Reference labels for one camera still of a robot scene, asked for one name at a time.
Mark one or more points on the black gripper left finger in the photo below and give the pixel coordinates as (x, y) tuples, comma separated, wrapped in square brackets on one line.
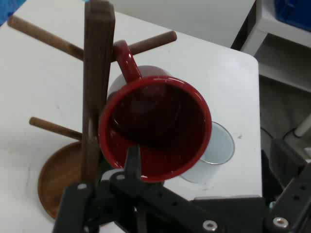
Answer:
[(150, 201)]

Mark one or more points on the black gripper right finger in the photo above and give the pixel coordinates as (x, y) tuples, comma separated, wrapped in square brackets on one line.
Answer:
[(296, 208)]

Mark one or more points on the red enamel mug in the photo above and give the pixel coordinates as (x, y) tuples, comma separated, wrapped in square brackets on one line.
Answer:
[(158, 116)]

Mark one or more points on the white enamel mug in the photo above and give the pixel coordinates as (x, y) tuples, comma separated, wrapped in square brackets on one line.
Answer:
[(218, 145)]

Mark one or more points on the dark wooden mug tree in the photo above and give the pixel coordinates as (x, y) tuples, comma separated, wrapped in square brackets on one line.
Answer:
[(97, 72)]

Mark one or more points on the white shelf unit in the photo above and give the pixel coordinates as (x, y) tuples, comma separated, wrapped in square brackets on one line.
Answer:
[(267, 24)]

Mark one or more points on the blue storage bin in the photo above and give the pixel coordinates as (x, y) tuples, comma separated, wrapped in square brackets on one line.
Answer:
[(294, 9)]

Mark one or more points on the cyan foam mat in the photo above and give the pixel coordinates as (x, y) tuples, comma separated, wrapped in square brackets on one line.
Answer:
[(9, 9)]

